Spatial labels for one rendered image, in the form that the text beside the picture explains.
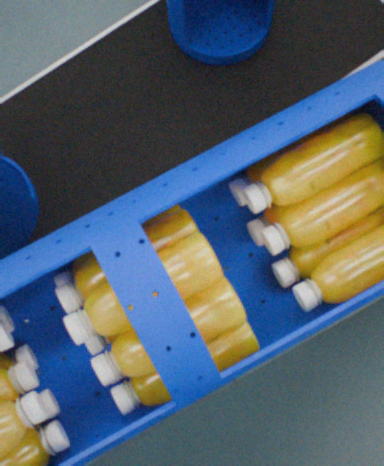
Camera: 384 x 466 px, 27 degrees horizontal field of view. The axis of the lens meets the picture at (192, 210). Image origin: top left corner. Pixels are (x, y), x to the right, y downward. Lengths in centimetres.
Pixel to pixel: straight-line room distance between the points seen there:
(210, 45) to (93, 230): 130
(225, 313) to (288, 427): 117
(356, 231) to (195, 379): 34
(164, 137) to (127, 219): 117
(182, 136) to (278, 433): 82
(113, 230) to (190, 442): 124
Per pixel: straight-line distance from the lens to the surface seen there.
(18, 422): 104
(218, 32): 224
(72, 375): 121
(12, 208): 187
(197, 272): 98
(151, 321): 93
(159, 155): 212
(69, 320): 100
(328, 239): 115
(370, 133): 110
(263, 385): 216
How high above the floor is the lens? 215
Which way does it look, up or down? 75 degrees down
